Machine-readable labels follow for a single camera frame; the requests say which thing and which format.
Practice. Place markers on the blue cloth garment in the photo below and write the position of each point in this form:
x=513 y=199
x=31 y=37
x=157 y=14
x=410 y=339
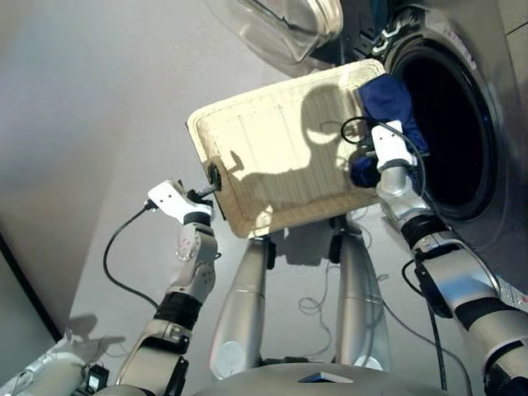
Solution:
x=387 y=99

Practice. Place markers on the pale woven laundry basket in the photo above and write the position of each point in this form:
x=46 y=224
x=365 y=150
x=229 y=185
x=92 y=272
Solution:
x=280 y=144

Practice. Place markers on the round glass washing machine door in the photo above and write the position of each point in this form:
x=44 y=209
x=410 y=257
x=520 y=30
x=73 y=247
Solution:
x=288 y=29

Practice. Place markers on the grey washing machine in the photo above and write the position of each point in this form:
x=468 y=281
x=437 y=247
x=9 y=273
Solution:
x=507 y=123

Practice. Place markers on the metal door hinge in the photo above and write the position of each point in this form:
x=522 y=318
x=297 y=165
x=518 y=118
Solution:
x=385 y=37

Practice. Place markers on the grey rubber door seal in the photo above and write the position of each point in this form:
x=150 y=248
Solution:
x=490 y=136

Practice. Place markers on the silver robot torso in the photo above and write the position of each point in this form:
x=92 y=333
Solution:
x=268 y=379

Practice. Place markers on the black power adapter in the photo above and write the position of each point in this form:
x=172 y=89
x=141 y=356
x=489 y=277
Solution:
x=97 y=377

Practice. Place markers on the dark grey panel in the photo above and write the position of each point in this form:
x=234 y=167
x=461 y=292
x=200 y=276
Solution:
x=16 y=309

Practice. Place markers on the silver grey equipment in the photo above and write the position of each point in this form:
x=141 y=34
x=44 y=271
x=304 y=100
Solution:
x=49 y=375

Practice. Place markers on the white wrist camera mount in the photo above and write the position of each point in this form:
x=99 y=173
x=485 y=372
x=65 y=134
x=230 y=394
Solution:
x=389 y=142
x=169 y=198

